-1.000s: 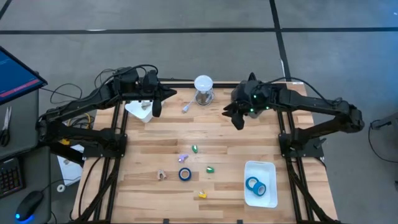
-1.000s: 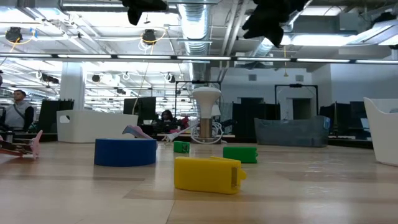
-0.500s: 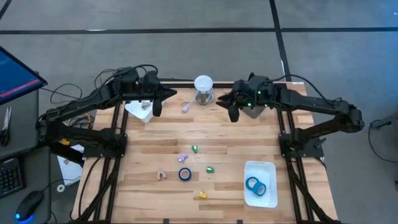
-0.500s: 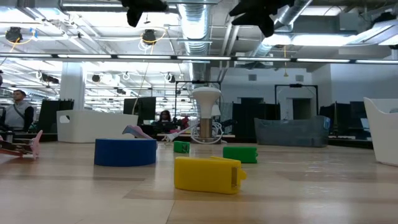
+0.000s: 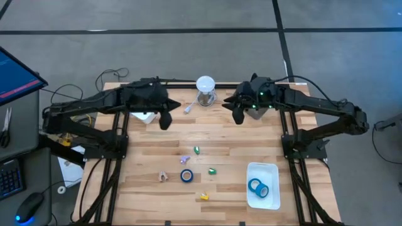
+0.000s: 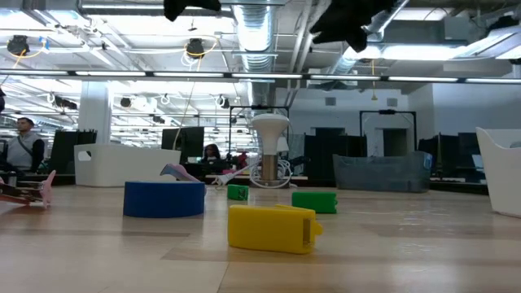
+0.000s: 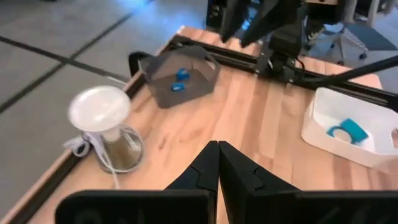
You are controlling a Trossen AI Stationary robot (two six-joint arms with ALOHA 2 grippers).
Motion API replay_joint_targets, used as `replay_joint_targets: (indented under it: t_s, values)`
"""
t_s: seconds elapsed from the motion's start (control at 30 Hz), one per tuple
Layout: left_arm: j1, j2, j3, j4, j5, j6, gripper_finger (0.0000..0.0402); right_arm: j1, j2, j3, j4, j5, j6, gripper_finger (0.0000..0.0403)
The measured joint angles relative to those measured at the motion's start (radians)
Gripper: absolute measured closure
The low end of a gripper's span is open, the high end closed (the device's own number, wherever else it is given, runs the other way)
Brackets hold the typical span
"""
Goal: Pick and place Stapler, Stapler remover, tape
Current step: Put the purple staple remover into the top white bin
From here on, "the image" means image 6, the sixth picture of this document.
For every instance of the grey translucent plastic bin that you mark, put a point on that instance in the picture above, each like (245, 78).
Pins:
(382, 173)

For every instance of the silver ventilation duct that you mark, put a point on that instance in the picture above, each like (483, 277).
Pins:
(346, 65)
(254, 32)

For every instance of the white plastic bin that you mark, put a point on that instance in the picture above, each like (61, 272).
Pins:
(504, 179)
(130, 164)

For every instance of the black monitor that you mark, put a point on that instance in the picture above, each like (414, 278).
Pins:
(189, 142)
(65, 150)

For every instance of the person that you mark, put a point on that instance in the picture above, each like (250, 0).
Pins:
(24, 150)
(211, 151)

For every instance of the white pillar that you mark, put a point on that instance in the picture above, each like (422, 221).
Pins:
(95, 110)

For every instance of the dark blue tape roll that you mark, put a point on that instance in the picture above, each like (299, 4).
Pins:
(163, 199)

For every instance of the dark partition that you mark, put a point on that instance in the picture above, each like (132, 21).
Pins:
(325, 154)
(447, 154)

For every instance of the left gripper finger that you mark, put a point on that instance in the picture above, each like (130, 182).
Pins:
(174, 10)
(207, 5)

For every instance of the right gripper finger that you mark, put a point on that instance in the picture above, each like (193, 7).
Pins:
(360, 38)
(334, 28)

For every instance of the purple staple remover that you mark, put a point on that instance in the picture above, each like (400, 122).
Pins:
(179, 171)

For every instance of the pink staple remover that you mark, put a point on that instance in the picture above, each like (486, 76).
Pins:
(46, 191)

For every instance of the ceiling light rail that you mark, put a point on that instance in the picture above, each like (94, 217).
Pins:
(264, 75)

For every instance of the black aluminium table frame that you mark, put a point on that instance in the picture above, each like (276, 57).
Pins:
(456, 188)

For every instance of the yellow mini stapler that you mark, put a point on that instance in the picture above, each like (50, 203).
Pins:
(264, 228)

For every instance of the green mini stapler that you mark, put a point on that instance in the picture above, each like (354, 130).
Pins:
(238, 192)
(313, 202)

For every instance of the white mushroom table lamp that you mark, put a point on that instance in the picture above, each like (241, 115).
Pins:
(269, 126)

